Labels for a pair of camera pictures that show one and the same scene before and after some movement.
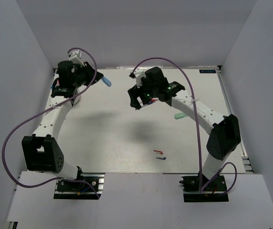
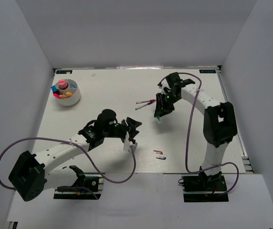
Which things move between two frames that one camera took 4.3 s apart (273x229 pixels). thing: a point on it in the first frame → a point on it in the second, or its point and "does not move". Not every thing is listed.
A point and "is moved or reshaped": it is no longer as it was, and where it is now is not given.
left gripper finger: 96,80 → 132,132
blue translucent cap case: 106,81 is moved or reshaped
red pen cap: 161,153 does not move
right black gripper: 135,92 → 162,109
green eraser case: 180,115 → 158,120
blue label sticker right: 207,71 does not move
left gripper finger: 98,76 → 133,123
